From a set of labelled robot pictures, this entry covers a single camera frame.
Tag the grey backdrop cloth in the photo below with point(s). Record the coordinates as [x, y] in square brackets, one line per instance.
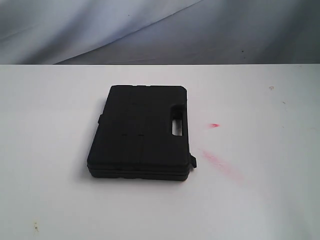
[159, 32]

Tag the black plastic tool case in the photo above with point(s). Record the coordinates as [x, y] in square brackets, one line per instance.
[142, 133]

